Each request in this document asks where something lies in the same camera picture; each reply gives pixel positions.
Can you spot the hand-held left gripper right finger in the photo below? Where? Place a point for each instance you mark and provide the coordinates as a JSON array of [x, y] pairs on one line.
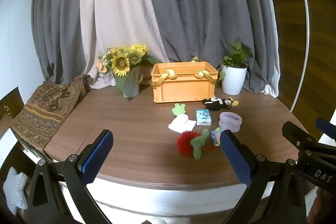
[[236, 158]]

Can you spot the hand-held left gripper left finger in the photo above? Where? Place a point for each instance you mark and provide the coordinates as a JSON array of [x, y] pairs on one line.
[[97, 155]]

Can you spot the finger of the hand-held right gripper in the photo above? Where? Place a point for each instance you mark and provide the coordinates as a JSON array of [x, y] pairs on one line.
[[325, 126], [298, 133]]

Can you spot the blue tissue packet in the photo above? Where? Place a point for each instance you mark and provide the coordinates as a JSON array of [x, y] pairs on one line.
[[203, 117]]

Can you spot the orange plastic crate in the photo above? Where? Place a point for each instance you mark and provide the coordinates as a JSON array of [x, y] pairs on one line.
[[183, 82]]

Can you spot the person's right hand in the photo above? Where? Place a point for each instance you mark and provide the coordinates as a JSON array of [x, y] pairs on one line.
[[315, 209]]

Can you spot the colourful patterned cloth piece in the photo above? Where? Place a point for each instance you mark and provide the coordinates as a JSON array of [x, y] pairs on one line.
[[216, 136]]

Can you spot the green felt plant toy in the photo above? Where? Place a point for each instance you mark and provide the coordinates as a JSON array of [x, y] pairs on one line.
[[198, 144]]

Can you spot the red pompom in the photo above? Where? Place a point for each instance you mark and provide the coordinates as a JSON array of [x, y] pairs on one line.
[[185, 144]]

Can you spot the black plush toy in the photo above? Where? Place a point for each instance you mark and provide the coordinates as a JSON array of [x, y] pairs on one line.
[[215, 104]]

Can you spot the brown patterned cloth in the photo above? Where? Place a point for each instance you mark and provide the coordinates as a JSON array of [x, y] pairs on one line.
[[44, 108]]

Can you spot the green felt leaf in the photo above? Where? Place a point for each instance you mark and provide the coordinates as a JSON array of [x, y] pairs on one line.
[[179, 109]]

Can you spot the grey-green vase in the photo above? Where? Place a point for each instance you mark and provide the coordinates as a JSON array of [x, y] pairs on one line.
[[130, 85]]

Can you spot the white plant pot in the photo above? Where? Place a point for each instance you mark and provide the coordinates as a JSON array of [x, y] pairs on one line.
[[233, 79]]

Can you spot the white striped cloth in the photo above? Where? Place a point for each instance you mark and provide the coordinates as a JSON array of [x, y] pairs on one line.
[[14, 190]]

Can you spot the peach flower bunch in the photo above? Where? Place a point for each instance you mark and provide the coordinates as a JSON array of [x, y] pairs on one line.
[[103, 64]]

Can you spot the sunflower bouquet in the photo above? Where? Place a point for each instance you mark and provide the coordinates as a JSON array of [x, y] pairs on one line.
[[123, 61]]

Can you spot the green potted plant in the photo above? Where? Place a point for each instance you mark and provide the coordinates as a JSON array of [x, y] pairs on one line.
[[236, 56]]

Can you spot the grey curtain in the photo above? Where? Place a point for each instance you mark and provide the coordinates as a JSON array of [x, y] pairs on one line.
[[60, 16], [210, 3]]

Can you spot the pale pink curtain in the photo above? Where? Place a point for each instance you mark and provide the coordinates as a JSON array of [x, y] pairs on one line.
[[118, 3]]

